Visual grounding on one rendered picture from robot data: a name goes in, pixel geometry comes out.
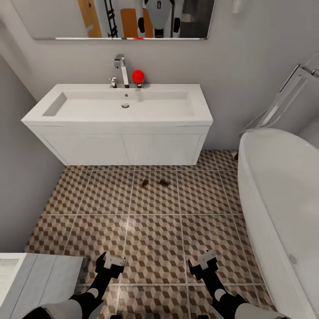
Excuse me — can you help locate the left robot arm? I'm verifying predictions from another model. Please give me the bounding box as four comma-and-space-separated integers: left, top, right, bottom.
19, 252, 127, 319

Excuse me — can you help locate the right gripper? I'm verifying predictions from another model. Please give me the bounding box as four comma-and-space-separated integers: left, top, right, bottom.
188, 258, 218, 284

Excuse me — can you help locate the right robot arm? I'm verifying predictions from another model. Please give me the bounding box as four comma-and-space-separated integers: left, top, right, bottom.
188, 249, 292, 319

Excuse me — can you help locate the mousetrap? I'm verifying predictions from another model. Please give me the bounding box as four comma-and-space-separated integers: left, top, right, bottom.
159, 180, 169, 187
140, 179, 148, 189

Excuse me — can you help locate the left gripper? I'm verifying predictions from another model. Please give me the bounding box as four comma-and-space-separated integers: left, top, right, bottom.
95, 252, 124, 284

